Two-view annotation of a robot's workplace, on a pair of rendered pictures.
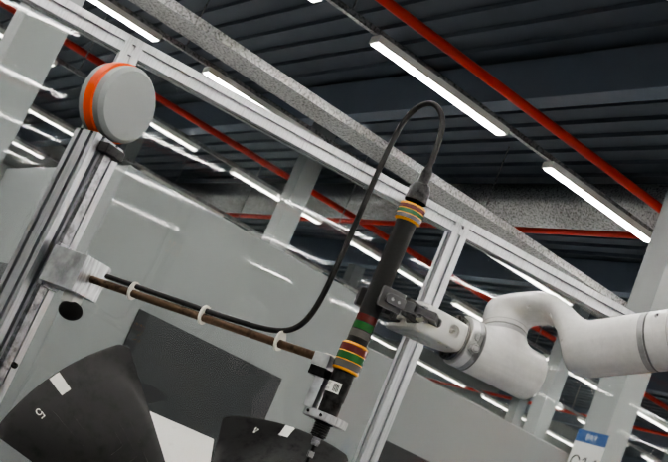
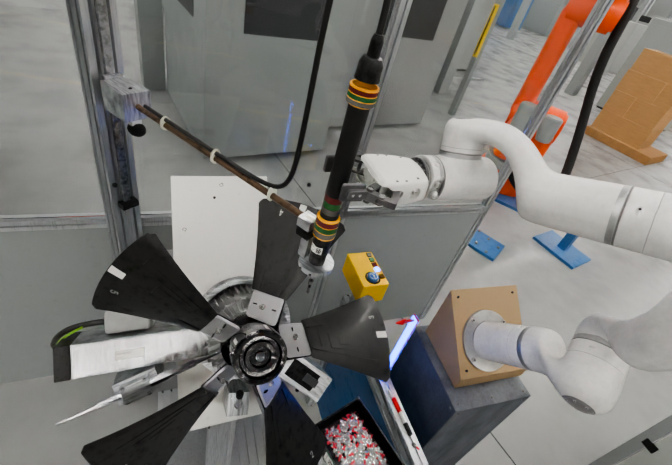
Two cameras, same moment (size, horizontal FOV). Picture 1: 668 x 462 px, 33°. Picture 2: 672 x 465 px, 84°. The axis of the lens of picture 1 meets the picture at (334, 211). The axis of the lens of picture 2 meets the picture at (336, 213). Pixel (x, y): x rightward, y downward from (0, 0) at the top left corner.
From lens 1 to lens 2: 1.37 m
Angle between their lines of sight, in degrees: 50
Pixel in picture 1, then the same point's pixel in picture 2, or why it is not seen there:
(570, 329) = (529, 191)
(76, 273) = (122, 109)
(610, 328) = (576, 208)
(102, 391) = (149, 272)
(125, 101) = not seen: outside the picture
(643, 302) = not seen: outside the picture
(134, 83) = not seen: outside the picture
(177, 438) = (242, 187)
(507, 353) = (463, 186)
